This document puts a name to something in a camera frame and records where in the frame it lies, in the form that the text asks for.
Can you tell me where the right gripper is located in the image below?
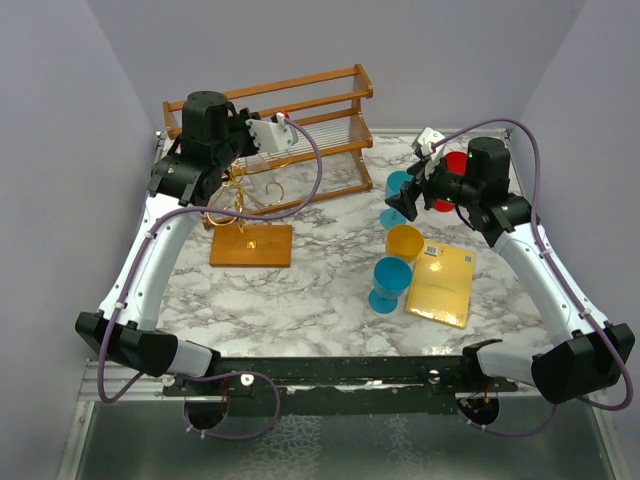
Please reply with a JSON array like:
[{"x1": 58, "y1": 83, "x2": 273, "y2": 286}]
[{"x1": 386, "y1": 151, "x2": 480, "y2": 221}]

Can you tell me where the blue goblet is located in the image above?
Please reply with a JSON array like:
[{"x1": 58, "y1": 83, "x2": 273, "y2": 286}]
[
  {"x1": 378, "y1": 170, "x2": 416, "y2": 231},
  {"x1": 368, "y1": 256, "x2": 412, "y2": 314}
]

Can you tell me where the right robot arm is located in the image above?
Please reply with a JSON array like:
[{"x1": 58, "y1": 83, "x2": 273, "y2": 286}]
[{"x1": 386, "y1": 128, "x2": 635, "y2": 405}]

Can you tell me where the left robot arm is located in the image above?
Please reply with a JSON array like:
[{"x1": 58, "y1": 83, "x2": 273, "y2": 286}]
[{"x1": 75, "y1": 91, "x2": 256, "y2": 395}]

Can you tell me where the wooden two-tier shelf rack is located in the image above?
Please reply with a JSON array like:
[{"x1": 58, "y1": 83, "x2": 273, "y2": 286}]
[{"x1": 162, "y1": 63, "x2": 375, "y2": 230}]

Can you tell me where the yellow goblet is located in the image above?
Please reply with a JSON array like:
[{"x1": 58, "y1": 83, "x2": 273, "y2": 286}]
[{"x1": 385, "y1": 224, "x2": 425, "y2": 264}]

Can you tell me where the red goblet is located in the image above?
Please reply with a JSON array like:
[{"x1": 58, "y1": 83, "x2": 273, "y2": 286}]
[{"x1": 431, "y1": 151, "x2": 468, "y2": 213}]

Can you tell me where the blue goblet front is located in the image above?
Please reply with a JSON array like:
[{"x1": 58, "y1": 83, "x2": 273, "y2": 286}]
[{"x1": 368, "y1": 256, "x2": 412, "y2": 314}]

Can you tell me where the yellow padded envelope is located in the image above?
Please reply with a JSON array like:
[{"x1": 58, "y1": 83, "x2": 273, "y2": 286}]
[{"x1": 405, "y1": 240, "x2": 476, "y2": 329}]

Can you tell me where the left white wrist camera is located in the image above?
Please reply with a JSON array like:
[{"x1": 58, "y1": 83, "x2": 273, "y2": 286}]
[{"x1": 245, "y1": 112, "x2": 298, "y2": 153}]

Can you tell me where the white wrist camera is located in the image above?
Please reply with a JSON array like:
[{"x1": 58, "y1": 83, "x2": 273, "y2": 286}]
[
  {"x1": 245, "y1": 112, "x2": 298, "y2": 153},
  {"x1": 412, "y1": 127, "x2": 445, "y2": 178}
]

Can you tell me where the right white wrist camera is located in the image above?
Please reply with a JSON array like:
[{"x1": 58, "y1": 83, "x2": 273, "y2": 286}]
[{"x1": 412, "y1": 127, "x2": 445, "y2": 178}]

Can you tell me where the gold wire wine glass rack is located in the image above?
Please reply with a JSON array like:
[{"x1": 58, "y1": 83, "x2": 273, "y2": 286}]
[{"x1": 202, "y1": 154, "x2": 293, "y2": 268}]

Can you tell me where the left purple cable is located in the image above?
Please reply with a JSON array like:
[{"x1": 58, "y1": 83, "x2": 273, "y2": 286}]
[{"x1": 97, "y1": 117, "x2": 324, "y2": 405}]

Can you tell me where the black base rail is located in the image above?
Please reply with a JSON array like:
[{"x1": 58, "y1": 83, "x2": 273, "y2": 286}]
[{"x1": 163, "y1": 355, "x2": 517, "y2": 416}]

